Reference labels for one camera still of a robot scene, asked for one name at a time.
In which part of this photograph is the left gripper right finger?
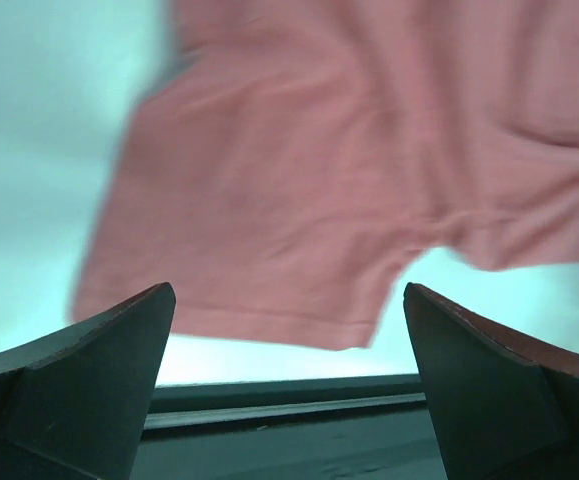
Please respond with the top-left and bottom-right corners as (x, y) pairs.
(403, 283), (579, 480)

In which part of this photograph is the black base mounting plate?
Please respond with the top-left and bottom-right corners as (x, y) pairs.
(131, 374), (446, 480)

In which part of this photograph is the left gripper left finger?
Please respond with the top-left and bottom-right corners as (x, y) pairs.
(0, 283), (175, 479)

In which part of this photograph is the salmon pink t shirt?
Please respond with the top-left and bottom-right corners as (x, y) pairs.
(72, 1), (579, 350)

